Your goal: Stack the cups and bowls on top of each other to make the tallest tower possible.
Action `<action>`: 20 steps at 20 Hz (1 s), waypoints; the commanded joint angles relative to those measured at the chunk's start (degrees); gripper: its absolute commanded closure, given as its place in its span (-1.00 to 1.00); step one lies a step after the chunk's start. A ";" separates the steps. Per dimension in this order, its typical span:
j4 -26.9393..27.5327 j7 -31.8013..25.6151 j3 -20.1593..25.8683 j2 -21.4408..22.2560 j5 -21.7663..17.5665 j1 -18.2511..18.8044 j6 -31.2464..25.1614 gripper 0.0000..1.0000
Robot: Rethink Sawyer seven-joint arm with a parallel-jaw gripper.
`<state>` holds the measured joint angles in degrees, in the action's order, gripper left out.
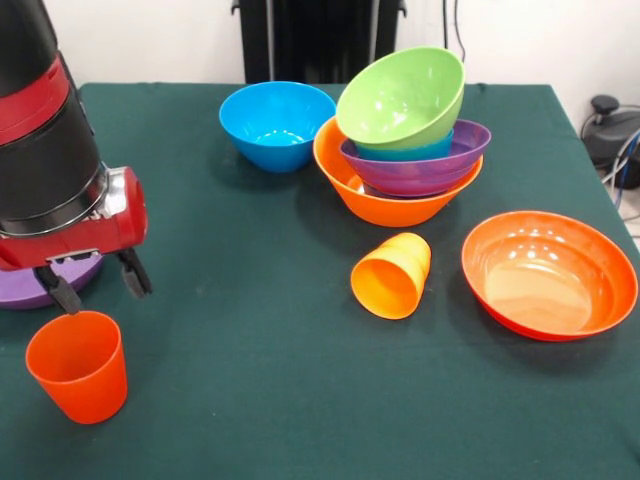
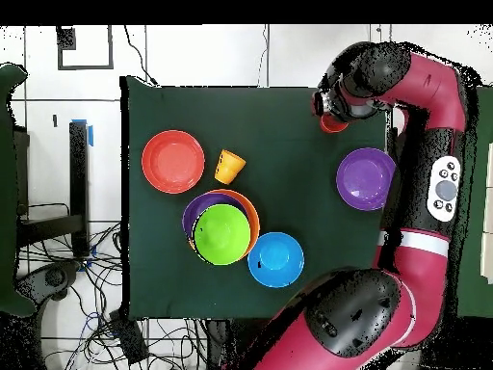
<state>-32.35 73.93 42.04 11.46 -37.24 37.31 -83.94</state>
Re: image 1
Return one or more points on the purple bowl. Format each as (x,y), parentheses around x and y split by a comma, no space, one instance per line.
(20,290)
(415,175)

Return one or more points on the red shallow bowl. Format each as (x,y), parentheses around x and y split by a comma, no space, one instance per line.
(545,280)

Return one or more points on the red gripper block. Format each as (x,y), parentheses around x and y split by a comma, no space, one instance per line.
(100,235)

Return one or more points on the orange cup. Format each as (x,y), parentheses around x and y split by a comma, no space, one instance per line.
(390,285)

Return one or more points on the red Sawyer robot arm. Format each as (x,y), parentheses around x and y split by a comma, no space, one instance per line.
(40,150)

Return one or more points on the dark green tablecloth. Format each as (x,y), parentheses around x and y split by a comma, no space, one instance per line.
(300,375)

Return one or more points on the red cup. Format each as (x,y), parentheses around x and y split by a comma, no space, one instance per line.
(80,380)

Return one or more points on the large orange bowl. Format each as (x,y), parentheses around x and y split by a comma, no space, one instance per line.
(390,210)

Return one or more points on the green bowl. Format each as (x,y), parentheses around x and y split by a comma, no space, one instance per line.
(400,95)

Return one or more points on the small translucent blue bowl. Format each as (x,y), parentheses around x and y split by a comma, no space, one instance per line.
(405,151)

